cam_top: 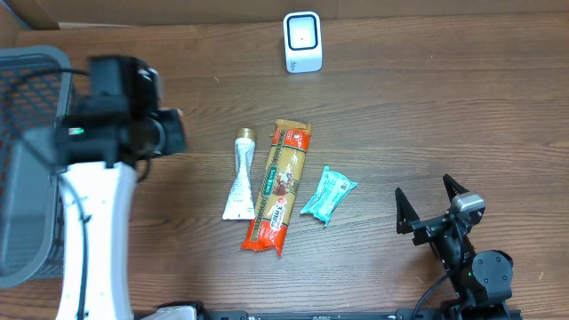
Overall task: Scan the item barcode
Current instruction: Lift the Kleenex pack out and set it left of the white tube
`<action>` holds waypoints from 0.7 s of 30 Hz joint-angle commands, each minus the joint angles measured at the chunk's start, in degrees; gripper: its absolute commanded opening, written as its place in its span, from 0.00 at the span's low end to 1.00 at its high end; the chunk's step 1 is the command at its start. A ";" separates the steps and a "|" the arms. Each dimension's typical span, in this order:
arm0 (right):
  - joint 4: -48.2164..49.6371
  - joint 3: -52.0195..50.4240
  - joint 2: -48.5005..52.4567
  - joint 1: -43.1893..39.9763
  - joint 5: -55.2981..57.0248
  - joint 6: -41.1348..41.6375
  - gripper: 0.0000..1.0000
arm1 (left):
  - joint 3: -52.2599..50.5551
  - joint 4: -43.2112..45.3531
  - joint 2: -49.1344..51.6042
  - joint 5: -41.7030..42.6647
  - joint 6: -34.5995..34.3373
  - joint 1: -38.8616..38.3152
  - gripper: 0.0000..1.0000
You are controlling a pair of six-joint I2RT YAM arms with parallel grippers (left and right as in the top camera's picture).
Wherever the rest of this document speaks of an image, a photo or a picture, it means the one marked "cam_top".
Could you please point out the grey plastic shopping basket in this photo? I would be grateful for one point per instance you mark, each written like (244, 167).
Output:
(35, 90)

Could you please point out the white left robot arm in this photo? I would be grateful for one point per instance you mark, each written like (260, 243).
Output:
(97, 202)

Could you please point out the teal wet wipes packet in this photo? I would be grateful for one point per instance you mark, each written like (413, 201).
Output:
(332, 188)

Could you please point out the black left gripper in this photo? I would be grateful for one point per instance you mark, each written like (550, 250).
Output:
(173, 132)

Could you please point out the white tube gold cap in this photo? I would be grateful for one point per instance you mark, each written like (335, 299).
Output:
(239, 205)

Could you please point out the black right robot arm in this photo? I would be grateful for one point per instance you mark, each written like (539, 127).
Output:
(481, 280)

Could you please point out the white barcode scanner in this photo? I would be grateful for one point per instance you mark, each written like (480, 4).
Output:
(302, 42)

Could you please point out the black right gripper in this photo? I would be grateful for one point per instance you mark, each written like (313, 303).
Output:
(409, 220)

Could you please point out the red spaghetti packet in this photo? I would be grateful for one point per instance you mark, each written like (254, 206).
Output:
(279, 187)

